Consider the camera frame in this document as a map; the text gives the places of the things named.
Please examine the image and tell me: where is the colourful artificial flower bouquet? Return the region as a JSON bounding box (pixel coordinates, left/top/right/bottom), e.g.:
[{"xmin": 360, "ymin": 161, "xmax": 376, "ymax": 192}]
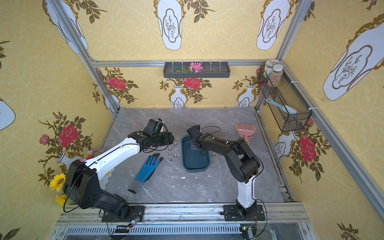
[{"xmin": 49, "ymin": 149, "xmax": 104, "ymax": 206}]

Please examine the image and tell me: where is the spice jar white lid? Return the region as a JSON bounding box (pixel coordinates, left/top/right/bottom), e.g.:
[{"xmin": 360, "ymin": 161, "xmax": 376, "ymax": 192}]
[{"xmin": 267, "ymin": 64, "xmax": 284, "ymax": 87}]

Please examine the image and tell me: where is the black wire mesh basket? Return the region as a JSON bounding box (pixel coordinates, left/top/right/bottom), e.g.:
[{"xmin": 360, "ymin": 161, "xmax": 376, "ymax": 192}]
[{"xmin": 255, "ymin": 66, "xmax": 312, "ymax": 132}]

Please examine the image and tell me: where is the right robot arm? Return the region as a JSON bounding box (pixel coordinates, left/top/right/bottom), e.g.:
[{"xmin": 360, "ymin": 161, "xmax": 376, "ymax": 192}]
[{"xmin": 189, "ymin": 133, "xmax": 264, "ymax": 211}]

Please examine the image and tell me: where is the pink plastic comb brush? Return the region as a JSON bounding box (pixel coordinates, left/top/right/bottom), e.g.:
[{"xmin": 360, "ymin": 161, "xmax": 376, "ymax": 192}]
[{"xmin": 235, "ymin": 123, "xmax": 257, "ymax": 145}]

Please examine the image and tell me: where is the light blue brush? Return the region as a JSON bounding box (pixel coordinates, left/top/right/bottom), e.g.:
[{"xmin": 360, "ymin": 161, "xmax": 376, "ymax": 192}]
[{"xmin": 266, "ymin": 98, "xmax": 298, "ymax": 115}]

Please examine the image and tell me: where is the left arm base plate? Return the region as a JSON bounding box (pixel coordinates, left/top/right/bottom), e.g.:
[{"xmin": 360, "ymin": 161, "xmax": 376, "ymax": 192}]
[{"xmin": 102, "ymin": 205, "xmax": 145, "ymax": 223}]

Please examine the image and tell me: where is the pink flower on shelf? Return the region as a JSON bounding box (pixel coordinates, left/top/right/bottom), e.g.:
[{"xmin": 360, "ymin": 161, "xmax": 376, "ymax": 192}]
[{"xmin": 188, "ymin": 62, "xmax": 204, "ymax": 73}]

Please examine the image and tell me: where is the glass jar behind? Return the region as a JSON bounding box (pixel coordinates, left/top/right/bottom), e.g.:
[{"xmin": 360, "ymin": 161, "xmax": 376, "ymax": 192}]
[{"xmin": 264, "ymin": 60, "xmax": 281, "ymax": 78}]

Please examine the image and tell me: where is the teal plastic storage box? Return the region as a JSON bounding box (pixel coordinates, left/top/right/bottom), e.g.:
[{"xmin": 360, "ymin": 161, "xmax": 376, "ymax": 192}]
[{"xmin": 182, "ymin": 136, "xmax": 210, "ymax": 173}]

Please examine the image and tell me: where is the dark grey wall shelf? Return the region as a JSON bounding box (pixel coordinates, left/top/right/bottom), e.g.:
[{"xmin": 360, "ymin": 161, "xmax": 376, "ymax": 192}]
[{"xmin": 163, "ymin": 61, "xmax": 231, "ymax": 79}]

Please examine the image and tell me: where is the blue grey work glove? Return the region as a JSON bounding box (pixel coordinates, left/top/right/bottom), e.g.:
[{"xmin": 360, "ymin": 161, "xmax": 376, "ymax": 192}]
[{"xmin": 128, "ymin": 153, "xmax": 163, "ymax": 194}]

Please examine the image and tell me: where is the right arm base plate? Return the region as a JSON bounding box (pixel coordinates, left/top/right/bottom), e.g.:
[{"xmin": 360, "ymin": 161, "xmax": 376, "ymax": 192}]
[{"xmin": 220, "ymin": 203, "xmax": 266, "ymax": 222}]

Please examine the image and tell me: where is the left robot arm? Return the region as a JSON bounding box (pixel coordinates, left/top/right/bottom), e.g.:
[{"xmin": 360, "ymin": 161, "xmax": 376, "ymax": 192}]
[{"xmin": 63, "ymin": 131, "xmax": 175, "ymax": 220}]

